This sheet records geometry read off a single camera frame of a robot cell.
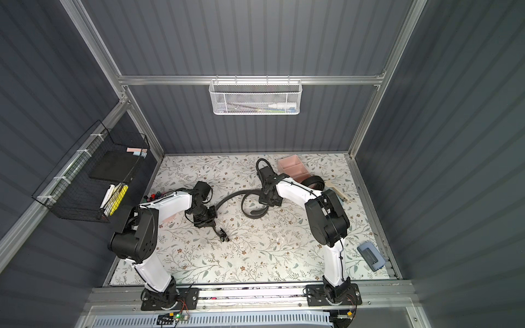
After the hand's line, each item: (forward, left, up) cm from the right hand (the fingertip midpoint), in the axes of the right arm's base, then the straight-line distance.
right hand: (267, 201), depth 95 cm
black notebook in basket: (0, +58, +25) cm, 63 cm away
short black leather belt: (+1, +8, -4) cm, 9 cm away
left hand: (-10, +23, -3) cm, 26 cm away
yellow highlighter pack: (-14, +51, +24) cm, 58 cm away
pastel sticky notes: (+10, +54, +23) cm, 60 cm away
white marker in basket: (-13, +55, +24) cm, 61 cm away
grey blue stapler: (-24, -42, -3) cm, 49 cm away
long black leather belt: (+3, -21, +11) cm, 24 cm away
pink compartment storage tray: (+20, -13, +2) cm, 24 cm away
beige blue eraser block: (+12, -32, -2) cm, 34 cm away
